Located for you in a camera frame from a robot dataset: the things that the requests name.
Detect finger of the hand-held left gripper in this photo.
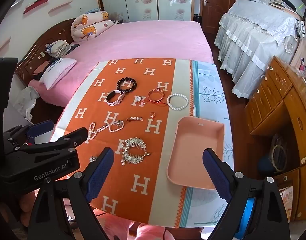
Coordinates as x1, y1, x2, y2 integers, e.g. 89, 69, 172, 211
5, 120, 55, 153
18, 127, 90, 155

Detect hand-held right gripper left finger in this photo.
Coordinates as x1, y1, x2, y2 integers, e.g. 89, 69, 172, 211
27, 147, 115, 240

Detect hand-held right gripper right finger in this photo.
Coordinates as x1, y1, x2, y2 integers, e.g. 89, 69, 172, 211
202, 148, 291, 240

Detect pink plastic tray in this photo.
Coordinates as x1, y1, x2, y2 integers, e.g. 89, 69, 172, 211
167, 116, 225, 190

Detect crystal hair comb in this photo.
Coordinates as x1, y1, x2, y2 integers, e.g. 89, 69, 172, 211
120, 137, 151, 166

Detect pearl necklace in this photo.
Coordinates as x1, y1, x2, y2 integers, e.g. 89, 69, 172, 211
88, 120, 124, 140

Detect white smart band watch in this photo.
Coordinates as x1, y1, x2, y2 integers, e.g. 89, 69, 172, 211
106, 89, 126, 105

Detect black bead bracelet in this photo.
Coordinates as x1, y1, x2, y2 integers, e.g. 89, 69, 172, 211
116, 78, 138, 93

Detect white pearl bracelet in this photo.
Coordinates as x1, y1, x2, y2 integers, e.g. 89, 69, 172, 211
167, 93, 189, 110

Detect rose gold bangles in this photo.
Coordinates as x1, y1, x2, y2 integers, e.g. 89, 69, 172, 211
147, 88, 167, 106

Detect person's left forearm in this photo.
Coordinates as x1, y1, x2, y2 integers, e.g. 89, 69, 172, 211
19, 194, 44, 223

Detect orange letter print blanket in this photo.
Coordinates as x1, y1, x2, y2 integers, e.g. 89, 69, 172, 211
50, 58, 193, 228

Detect white crumpled cloth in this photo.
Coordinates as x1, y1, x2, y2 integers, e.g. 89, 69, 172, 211
13, 86, 41, 119

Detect dark blue pot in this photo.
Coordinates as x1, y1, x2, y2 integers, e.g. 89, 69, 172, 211
258, 151, 276, 173

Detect blue plastic stool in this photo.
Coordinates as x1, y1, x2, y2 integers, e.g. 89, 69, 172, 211
239, 196, 257, 239

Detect dark clothes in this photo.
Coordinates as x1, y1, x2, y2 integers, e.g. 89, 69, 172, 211
30, 60, 56, 80

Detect white pillow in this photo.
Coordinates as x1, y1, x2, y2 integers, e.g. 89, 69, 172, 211
39, 57, 78, 90

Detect round hoop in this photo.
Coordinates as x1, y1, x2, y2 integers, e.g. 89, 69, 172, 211
270, 144, 288, 172

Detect person's pink fluffy clothing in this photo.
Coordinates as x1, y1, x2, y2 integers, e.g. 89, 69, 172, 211
96, 215, 201, 240

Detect orange cover magazine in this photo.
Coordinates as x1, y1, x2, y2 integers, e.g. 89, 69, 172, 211
279, 185, 293, 222

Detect wooden headboard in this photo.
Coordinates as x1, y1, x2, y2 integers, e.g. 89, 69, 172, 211
14, 18, 77, 88

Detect folded beige clothes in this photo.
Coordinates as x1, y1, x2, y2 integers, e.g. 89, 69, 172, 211
45, 40, 71, 58

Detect light blue floral cloth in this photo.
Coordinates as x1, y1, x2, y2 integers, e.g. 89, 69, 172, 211
179, 60, 235, 228

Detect wooden desk with drawers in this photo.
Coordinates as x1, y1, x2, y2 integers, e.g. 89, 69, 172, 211
244, 56, 306, 222

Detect rolled bear print quilt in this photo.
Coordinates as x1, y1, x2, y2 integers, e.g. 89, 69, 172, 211
71, 10, 115, 42

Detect bed with pink sheet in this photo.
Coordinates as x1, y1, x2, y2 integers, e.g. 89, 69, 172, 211
28, 21, 215, 110

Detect table with white lace cover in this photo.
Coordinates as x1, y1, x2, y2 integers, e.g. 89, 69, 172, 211
214, 0, 306, 100

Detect floral door wardrobe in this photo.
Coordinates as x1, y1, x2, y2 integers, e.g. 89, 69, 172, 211
96, 0, 193, 23

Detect brown wooden door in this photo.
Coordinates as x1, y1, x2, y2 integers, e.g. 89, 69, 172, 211
200, 0, 240, 34

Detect stack of books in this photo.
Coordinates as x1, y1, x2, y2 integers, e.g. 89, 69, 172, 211
268, 0, 301, 14

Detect wooden wall shelf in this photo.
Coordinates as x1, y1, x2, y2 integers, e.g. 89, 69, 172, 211
0, 37, 11, 53
48, 1, 73, 14

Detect red wall shelf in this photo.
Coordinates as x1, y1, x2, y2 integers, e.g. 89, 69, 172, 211
23, 0, 52, 15

